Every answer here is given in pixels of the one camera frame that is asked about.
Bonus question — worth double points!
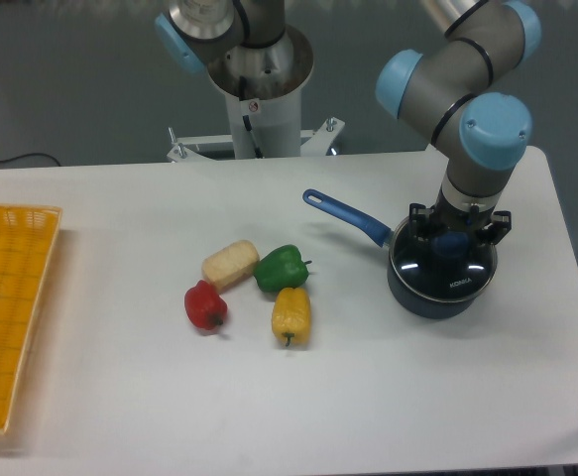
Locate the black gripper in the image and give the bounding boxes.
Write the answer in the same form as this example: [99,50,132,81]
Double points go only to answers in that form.
[407,200,512,248]

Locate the glass lid blue knob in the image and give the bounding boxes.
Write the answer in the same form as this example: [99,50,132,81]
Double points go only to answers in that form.
[388,219,498,305]

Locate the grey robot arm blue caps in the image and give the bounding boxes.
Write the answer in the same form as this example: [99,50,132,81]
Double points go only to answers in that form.
[155,1,541,244]

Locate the green bell pepper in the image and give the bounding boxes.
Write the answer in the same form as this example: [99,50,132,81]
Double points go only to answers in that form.
[254,244,310,293]

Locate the yellow bell pepper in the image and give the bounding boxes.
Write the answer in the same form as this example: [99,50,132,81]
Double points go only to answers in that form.
[271,288,311,347]

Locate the beige bread loaf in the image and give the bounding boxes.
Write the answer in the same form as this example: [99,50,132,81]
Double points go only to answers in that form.
[201,240,260,293]

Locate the red bell pepper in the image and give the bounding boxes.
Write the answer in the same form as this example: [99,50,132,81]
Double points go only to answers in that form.
[184,280,228,331]

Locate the yellow woven basket tray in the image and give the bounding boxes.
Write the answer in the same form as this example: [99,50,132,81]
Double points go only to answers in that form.
[0,204,62,434]

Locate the dark blue saucepan blue handle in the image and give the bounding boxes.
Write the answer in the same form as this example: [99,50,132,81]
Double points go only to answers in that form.
[302,188,477,319]

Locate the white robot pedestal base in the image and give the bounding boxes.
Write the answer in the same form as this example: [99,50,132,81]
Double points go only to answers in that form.
[167,26,345,163]

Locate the black cable on pedestal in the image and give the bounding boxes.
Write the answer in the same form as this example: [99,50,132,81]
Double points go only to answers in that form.
[237,73,265,160]

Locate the black cable on floor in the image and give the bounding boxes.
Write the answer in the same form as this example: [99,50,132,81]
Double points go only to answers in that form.
[0,152,62,167]

